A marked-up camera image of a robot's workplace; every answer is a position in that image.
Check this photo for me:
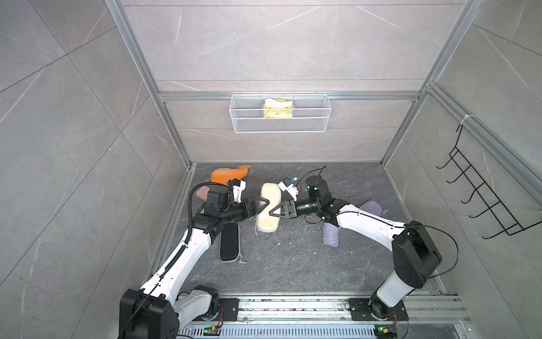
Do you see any aluminium mounting rail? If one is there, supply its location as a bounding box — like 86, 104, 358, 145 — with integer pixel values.
177, 294, 473, 339

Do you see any purple folded umbrella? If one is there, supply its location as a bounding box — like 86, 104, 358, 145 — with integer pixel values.
322, 223, 341, 248

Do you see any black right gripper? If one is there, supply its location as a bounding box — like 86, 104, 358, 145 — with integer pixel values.
270, 199, 320, 220

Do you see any white zippered umbrella sleeve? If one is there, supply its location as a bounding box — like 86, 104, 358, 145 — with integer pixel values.
256, 183, 282, 233

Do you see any pink hard case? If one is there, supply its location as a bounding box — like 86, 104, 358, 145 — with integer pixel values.
196, 185, 210, 201

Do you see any orange plush whale toy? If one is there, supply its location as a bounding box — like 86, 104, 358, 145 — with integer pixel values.
210, 165, 250, 184

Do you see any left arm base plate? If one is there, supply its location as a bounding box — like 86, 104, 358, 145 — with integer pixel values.
195, 297, 240, 321

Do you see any black wire hook rack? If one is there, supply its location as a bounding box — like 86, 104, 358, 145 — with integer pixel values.
436, 124, 541, 240

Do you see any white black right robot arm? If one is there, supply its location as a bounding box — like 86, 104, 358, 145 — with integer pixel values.
268, 175, 442, 310

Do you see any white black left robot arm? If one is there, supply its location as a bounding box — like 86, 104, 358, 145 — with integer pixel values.
118, 184, 270, 338

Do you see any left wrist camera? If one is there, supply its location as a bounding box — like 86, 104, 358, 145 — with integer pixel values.
228, 179, 246, 203

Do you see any yellow packet in basket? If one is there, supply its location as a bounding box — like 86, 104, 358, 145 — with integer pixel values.
263, 98, 294, 119

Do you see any white wire wall basket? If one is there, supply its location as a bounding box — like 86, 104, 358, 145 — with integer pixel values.
229, 93, 332, 134

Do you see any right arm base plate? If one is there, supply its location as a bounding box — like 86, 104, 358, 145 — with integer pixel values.
344, 297, 409, 321

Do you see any purple zippered umbrella sleeve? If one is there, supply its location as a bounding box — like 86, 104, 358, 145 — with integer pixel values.
359, 201, 388, 216

